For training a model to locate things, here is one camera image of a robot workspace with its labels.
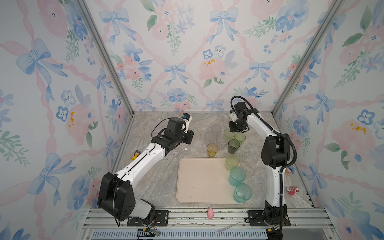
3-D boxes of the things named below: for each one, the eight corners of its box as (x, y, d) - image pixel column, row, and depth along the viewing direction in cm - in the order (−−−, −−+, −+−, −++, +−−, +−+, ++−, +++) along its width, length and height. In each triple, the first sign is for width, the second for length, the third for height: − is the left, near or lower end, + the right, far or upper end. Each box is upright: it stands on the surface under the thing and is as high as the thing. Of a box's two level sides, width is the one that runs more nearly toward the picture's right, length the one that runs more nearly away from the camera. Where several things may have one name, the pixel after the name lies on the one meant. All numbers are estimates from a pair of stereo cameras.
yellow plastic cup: (207, 157, 96) (207, 153, 91) (206, 147, 100) (207, 142, 96) (218, 157, 96) (219, 153, 91) (216, 147, 100) (218, 142, 96)
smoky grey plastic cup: (231, 155, 99) (234, 149, 93) (225, 148, 102) (227, 142, 96) (238, 150, 101) (241, 144, 95) (232, 143, 104) (234, 137, 99)
